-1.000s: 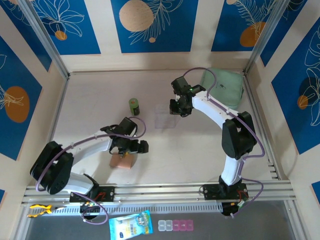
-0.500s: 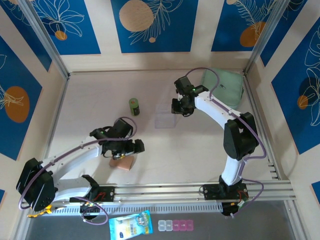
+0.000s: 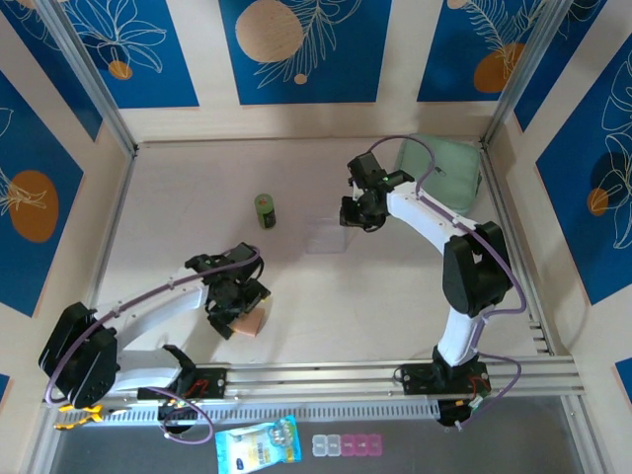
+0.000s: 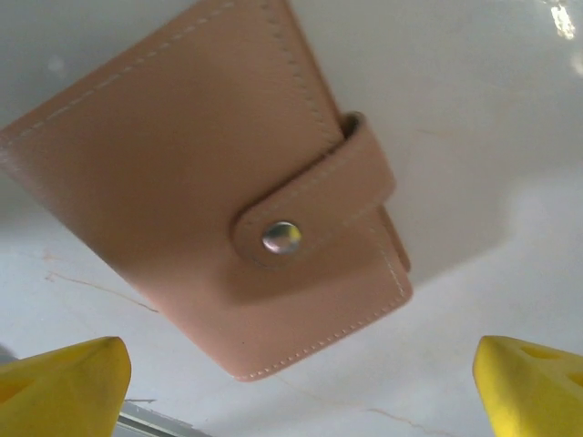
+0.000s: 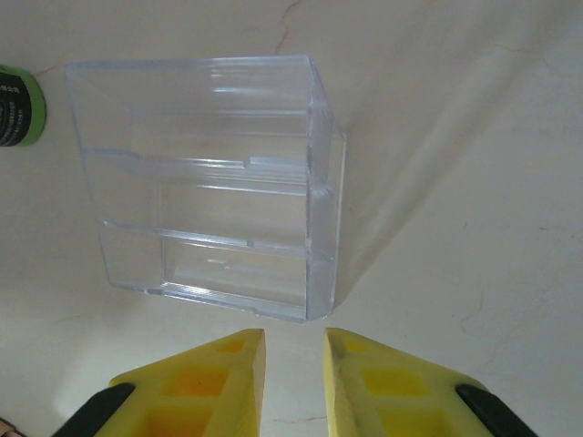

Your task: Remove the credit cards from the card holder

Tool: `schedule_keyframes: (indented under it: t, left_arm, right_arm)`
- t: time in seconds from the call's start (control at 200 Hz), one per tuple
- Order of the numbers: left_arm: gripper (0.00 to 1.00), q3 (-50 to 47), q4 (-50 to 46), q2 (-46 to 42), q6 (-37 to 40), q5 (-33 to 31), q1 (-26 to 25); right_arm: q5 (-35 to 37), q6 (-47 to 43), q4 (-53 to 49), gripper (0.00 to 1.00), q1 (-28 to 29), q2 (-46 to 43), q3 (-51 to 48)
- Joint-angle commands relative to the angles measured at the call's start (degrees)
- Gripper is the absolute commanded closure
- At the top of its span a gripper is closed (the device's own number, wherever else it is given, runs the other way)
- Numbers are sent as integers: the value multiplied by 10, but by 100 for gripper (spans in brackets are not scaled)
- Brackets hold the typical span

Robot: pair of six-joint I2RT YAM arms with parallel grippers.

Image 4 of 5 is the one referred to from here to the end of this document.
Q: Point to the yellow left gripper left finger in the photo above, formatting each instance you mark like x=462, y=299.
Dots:
x=59, y=391

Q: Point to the tan leather card holder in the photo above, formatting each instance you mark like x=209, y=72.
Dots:
x=182, y=182

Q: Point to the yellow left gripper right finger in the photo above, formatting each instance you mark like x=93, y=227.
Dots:
x=533, y=396

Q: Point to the aluminium front rail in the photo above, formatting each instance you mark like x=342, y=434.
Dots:
x=146, y=421

